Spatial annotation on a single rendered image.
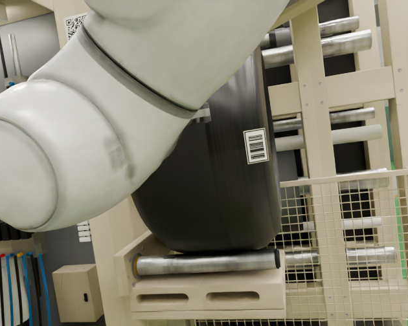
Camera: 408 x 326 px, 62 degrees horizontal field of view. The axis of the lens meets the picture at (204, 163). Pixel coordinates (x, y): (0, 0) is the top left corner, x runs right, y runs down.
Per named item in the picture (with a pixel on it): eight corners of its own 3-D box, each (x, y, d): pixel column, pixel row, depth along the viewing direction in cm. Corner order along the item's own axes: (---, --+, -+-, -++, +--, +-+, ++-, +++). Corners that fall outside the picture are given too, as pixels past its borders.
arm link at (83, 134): (133, 206, 35) (214, 108, 31) (28, 297, 20) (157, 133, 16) (54, 136, 35) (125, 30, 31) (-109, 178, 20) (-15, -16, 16)
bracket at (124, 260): (118, 296, 79) (112, 255, 78) (172, 241, 117) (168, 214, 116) (131, 296, 78) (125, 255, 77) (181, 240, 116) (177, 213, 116)
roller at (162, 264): (129, 268, 80) (135, 252, 84) (136, 279, 83) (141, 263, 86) (279, 260, 72) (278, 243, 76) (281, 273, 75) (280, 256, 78)
